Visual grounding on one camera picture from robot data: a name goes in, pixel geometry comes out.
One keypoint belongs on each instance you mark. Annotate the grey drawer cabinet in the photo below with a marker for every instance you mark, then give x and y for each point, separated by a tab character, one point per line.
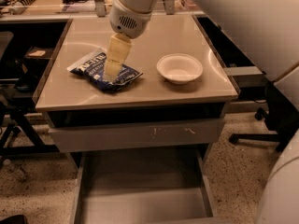
70	101

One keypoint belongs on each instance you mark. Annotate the black office chair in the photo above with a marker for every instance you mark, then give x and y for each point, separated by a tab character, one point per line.
274	122

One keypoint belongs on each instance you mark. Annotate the open middle drawer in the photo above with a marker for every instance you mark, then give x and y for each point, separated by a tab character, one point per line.
159	185

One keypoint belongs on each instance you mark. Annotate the closed top drawer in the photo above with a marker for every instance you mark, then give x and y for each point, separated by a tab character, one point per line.
135	135

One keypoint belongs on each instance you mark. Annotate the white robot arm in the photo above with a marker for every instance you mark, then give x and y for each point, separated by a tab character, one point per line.
267	32

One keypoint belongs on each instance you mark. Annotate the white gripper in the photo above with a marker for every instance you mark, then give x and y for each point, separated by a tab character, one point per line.
128	20

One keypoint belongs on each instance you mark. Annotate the clear plastic bottle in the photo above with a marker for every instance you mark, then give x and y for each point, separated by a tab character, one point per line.
15	170

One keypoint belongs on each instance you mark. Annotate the blue chip bag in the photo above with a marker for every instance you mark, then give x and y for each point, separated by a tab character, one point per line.
91	67

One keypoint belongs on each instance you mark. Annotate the black folding stand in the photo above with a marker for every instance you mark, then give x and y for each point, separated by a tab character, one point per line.
19	123

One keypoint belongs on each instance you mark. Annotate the white paper bowl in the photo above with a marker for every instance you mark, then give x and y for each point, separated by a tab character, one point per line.
179	68

